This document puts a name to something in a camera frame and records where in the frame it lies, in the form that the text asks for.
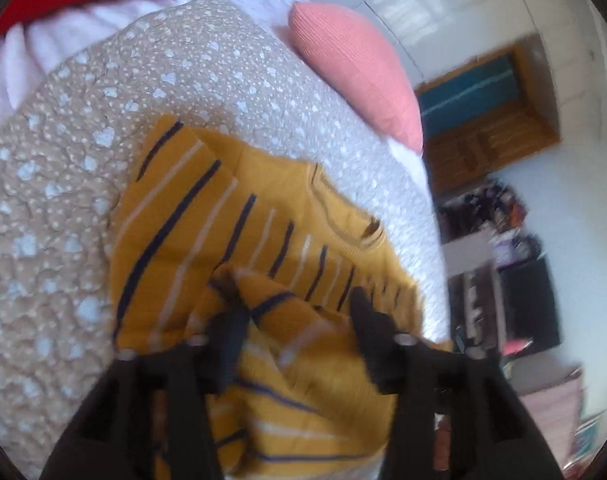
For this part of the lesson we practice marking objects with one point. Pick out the wooden door with teal panel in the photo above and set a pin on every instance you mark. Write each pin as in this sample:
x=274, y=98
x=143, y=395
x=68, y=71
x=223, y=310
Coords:
x=498, y=109

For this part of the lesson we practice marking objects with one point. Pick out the pink ribbed cushion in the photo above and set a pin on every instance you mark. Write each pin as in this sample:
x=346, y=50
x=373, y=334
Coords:
x=357, y=61

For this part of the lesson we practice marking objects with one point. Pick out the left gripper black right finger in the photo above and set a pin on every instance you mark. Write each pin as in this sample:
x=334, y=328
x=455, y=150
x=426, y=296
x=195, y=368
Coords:
x=456, y=417

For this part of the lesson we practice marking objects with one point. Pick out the cluttered dark shelf unit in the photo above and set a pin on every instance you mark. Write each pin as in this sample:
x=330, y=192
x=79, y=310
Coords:
x=501, y=291

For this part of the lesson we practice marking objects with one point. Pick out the white pink bed sheet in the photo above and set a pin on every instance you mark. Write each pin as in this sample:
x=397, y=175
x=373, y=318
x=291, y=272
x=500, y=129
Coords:
x=29, y=52

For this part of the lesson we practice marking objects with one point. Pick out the pink storage box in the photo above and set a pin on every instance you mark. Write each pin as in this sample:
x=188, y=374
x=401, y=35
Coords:
x=556, y=410

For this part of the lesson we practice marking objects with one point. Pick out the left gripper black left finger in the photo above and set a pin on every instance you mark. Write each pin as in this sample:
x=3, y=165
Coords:
x=111, y=436

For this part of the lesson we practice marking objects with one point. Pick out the beige heart-pattern blanket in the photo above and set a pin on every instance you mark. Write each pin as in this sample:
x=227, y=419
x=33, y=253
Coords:
x=68, y=154

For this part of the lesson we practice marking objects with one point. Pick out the yellow striped knit sweater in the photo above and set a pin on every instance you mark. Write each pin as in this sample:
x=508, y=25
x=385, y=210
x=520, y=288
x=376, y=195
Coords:
x=204, y=209

